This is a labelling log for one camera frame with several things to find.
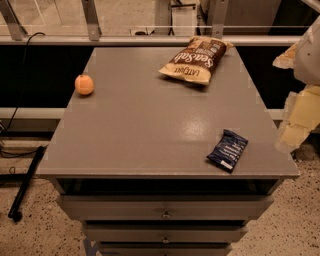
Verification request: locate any metal railing frame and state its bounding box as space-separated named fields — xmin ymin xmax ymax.
xmin=0 ymin=0 xmax=300 ymax=46

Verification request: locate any black cable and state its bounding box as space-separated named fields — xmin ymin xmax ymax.
xmin=0 ymin=31 xmax=47 ymax=159

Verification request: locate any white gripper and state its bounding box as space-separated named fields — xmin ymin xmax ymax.
xmin=272 ymin=16 xmax=320 ymax=153

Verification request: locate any brown sea salt chip bag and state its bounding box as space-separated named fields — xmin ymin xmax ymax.
xmin=159 ymin=36 xmax=233 ymax=85

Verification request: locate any blue rxbar wrapper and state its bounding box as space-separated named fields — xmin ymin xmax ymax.
xmin=207 ymin=129 xmax=248 ymax=173

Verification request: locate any black rod on floor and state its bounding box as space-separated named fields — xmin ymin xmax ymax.
xmin=8 ymin=146 xmax=45 ymax=223

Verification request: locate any grey drawer cabinet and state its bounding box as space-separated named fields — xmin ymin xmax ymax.
xmin=38 ymin=47 xmax=298 ymax=256

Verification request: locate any orange fruit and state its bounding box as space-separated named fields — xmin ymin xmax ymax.
xmin=75 ymin=75 xmax=94 ymax=96

